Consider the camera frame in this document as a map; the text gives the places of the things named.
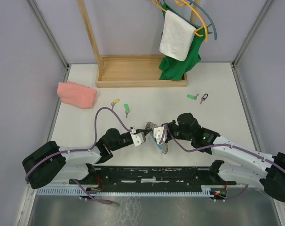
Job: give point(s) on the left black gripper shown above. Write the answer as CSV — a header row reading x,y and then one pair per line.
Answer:
x,y
146,131

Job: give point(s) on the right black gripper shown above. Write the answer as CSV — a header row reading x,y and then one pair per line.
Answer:
x,y
172,123

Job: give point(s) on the metal keyring band blue handle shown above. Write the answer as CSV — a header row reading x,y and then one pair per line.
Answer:
x,y
163,147

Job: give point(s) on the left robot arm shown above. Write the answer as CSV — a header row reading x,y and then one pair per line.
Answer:
x,y
51,162

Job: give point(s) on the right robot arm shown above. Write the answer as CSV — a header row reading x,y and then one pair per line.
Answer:
x,y
239,164

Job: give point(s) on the green tag key left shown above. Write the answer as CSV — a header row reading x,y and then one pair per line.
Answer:
x,y
127,109

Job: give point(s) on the green tag key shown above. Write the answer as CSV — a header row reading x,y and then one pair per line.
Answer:
x,y
127,109
192,96

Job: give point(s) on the green tag key right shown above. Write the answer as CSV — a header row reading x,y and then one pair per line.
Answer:
x,y
192,96

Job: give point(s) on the yellow tag key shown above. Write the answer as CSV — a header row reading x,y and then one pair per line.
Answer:
x,y
114,102

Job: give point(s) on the black tag key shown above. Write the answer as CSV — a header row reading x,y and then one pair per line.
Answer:
x,y
203,98

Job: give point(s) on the green shirt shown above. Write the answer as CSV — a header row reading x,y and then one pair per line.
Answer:
x,y
173,69

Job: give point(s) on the pink folded cloth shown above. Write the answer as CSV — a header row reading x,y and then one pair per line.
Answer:
x,y
76,94

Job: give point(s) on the white towel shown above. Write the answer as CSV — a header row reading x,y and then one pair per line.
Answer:
x,y
177,37

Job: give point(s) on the grey-blue hanger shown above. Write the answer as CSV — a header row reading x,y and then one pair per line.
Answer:
x,y
211,28

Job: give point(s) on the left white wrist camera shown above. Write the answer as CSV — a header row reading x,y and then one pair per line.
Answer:
x,y
135,136

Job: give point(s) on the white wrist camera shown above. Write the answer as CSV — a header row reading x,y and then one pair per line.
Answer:
x,y
160,134
135,136

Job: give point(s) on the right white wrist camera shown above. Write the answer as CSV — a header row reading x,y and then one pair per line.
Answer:
x,y
160,134

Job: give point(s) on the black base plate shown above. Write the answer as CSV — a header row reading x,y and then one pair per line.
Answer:
x,y
152,179

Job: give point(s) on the wooden rack frame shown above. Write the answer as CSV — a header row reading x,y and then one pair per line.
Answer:
x,y
126,71

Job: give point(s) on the white cable duct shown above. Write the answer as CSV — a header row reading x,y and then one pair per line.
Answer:
x,y
77,191

